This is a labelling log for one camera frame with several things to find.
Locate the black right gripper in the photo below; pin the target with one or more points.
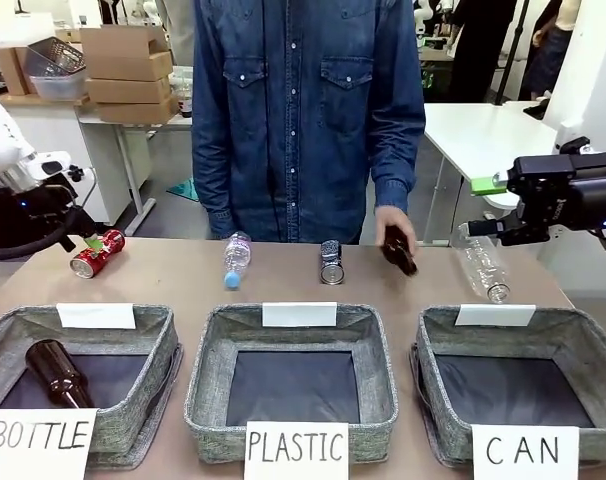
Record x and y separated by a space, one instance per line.
593 200

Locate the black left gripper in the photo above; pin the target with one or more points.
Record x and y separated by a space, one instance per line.
45 207

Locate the red drink can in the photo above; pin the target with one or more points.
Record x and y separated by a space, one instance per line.
95 257

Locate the large clear plastic bottle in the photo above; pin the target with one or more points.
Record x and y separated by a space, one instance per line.
483 272

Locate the brown glass bottle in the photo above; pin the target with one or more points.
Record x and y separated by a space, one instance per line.
402 257
55 372

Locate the small blue-capped water bottle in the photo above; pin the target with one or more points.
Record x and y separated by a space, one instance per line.
238 257

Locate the black patterned drink can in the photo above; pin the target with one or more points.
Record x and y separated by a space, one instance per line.
331 262

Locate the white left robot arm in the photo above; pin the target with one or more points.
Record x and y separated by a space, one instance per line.
3 135

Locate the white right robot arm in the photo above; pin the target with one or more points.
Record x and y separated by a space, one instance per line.
573 117

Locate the person's left forearm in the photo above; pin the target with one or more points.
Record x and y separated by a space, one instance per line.
400 165

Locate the person's right forearm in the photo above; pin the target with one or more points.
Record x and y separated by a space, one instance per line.
210 185

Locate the white card on bottle basket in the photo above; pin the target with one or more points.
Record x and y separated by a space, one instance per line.
95 315

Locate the white card on can basket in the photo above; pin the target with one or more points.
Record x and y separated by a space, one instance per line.
494 315

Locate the grey fabric bottle basket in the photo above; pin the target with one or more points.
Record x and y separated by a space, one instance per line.
148 360

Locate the grey fabric plastic basket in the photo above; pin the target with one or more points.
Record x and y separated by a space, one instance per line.
213 360

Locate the grey fabric can basket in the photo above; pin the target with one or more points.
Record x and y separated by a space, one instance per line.
433 360

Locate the white card on plastic basket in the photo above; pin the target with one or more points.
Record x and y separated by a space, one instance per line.
299 315

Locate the white CAN label card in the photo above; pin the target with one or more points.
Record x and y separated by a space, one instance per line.
525 450

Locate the person's left hand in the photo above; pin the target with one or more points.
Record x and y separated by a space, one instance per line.
395 217

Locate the white empty desk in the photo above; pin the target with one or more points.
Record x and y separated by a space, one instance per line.
483 130

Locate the white desk with boxes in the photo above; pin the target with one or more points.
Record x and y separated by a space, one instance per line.
108 150

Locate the green floor mat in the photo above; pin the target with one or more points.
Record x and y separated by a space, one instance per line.
183 189

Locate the flat cardboard box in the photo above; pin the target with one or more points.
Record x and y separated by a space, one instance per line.
133 90
138 111

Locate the black tripod stand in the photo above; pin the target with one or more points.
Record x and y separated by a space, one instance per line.
510 50

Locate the background person in dark clothes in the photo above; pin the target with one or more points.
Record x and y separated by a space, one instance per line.
548 50

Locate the small cardboard box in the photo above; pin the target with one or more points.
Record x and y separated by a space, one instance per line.
13 70

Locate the tilted clear plastic crate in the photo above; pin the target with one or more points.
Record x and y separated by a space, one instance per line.
55 57

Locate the large open cardboard box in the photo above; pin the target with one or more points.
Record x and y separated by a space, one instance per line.
123 47

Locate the white BOTTLE label card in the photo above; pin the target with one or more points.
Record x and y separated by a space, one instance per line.
38 440

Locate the person's denim shirt torso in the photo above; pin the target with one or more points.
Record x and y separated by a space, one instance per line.
303 125

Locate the white PLASTIC label card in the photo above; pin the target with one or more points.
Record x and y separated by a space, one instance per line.
295 450

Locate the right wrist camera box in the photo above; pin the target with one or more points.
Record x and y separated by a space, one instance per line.
575 146

